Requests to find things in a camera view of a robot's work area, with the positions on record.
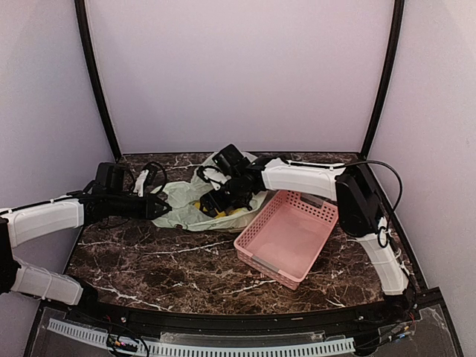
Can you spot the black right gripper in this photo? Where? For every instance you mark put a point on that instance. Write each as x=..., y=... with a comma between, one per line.
x=205, y=199

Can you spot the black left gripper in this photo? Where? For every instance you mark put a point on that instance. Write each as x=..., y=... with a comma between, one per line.
x=149, y=208

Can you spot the yellow corn cob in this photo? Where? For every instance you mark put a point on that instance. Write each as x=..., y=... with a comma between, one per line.
x=223, y=213

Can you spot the light green plastic bag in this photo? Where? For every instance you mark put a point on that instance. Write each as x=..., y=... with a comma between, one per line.
x=181, y=195

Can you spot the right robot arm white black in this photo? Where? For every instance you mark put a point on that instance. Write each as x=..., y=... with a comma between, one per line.
x=360, y=211

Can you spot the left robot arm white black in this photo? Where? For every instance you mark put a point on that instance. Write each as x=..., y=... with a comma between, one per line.
x=25, y=223

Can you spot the pink perforated plastic basket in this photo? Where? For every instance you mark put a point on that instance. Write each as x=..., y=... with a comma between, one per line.
x=286, y=237

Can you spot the clear acrylic front panel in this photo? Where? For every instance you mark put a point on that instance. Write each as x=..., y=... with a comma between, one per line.
x=399, y=340

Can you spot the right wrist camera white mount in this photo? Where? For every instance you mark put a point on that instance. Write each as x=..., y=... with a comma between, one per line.
x=212, y=175

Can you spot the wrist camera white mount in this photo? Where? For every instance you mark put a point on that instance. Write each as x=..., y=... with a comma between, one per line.
x=212, y=175
x=144, y=179

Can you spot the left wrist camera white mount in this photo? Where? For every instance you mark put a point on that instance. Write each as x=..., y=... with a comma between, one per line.
x=144, y=179

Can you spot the white slotted cable duct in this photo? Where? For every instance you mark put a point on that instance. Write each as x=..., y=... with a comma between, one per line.
x=178, y=344

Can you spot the black rear left frame post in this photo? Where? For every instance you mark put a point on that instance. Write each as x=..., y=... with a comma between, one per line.
x=94, y=78

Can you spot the black frame post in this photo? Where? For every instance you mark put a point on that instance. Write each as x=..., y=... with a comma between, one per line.
x=94, y=78
x=387, y=70

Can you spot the black front curved rail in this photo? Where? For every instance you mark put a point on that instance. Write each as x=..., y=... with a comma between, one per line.
x=354, y=321

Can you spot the black rear right frame post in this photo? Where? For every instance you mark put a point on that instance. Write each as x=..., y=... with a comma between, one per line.
x=387, y=70

